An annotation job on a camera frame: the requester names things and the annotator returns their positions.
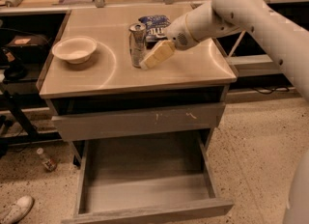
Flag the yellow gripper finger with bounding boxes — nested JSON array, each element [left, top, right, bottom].
[[140, 40, 176, 70]]

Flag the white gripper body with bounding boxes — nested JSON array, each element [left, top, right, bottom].
[[165, 14, 198, 50]]

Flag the silver redbull can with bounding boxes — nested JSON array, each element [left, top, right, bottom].
[[129, 23, 146, 68]]

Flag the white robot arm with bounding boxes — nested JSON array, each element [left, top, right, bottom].
[[140, 0, 309, 100]]

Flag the grey drawer cabinet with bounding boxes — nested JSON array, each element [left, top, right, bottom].
[[36, 3, 239, 168]]

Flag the closed grey top drawer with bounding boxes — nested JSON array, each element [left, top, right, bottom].
[[52, 102, 225, 142]]

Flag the open grey middle drawer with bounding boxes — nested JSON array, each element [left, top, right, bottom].
[[62, 130, 233, 224]]

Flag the blue Kettle chips bag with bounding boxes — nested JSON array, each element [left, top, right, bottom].
[[139, 14, 171, 42]]

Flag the white stick with black tip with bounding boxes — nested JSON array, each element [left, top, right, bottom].
[[228, 31, 246, 57]]

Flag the white paper bowl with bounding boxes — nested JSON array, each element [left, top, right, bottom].
[[52, 36, 98, 64]]

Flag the black box with label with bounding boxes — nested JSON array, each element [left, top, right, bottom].
[[6, 35, 48, 50]]

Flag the plastic bottle on floor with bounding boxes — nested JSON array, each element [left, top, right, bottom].
[[37, 148, 57, 171]]

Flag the white sneaker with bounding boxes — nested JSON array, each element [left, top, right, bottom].
[[0, 195, 34, 224]]

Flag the black cable on floor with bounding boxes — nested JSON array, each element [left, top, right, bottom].
[[250, 86, 291, 95]]

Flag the black stand frame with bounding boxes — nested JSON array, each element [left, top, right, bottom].
[[0, 90, 61, 157]]

